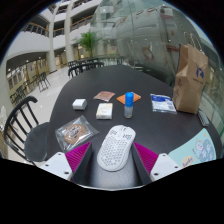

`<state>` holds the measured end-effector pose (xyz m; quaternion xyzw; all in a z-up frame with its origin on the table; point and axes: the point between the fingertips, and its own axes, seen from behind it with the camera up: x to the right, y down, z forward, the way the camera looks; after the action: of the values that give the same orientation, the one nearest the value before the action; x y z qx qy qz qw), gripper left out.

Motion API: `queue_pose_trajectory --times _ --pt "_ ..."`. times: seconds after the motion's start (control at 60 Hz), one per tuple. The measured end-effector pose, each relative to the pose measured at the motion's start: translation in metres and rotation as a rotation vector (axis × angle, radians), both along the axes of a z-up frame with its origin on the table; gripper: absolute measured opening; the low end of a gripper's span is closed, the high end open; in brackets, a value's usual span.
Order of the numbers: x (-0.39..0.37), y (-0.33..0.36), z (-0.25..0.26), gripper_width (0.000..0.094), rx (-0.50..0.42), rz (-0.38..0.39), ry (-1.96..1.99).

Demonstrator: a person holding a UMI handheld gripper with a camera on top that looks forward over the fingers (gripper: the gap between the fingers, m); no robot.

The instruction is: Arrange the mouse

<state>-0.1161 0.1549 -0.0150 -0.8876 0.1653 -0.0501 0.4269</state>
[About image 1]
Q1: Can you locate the cream rectangular box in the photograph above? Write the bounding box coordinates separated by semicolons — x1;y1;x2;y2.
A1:
95;102;114;121

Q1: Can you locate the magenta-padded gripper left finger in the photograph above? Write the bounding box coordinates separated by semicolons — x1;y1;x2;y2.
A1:
39;141;94;185

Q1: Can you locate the white perforated computer mouse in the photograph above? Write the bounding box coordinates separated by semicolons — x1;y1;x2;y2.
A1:
96;124;137;172

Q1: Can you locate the black spindle-back chair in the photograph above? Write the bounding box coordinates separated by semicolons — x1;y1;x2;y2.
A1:
67;61;105;79
3;95;51;166

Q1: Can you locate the group of black chairs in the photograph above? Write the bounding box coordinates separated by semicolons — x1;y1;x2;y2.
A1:
9;71;52;106

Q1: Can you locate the green potted palm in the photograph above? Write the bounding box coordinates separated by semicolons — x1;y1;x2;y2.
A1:
73;31;103;58

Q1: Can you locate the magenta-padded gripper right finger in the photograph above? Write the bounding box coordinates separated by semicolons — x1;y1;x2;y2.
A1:
130;141;183;186

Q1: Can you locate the small white box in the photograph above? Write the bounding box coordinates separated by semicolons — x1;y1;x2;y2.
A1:
72;98;88;111

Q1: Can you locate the small blue-capped bottle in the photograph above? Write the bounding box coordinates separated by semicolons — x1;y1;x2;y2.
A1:
123;91;135;119

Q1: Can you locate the light blue printed mouse pad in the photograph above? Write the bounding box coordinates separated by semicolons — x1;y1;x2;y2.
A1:
168;128;217;169

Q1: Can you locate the clear bag with cookie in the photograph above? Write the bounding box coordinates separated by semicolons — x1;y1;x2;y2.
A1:
54;115;100;154

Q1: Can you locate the white and blue plastic packet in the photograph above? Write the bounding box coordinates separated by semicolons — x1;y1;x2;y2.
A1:
149;93;178;115

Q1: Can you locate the brown paper bag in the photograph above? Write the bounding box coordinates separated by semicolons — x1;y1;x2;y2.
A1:
171;43;209;115

